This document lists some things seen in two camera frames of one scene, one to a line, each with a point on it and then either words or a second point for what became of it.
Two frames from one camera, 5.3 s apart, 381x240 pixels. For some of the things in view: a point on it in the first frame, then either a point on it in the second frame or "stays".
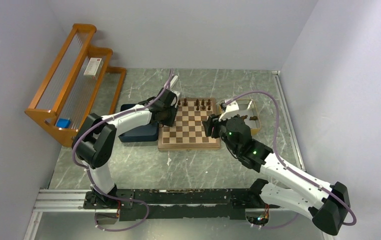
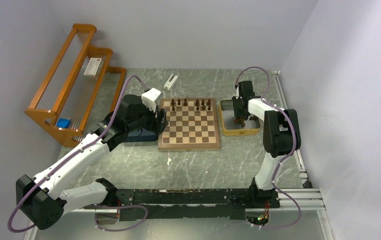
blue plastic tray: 149,132 stays
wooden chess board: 187,133 stays
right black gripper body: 218,126 -> 237,111
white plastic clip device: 173,81 stays
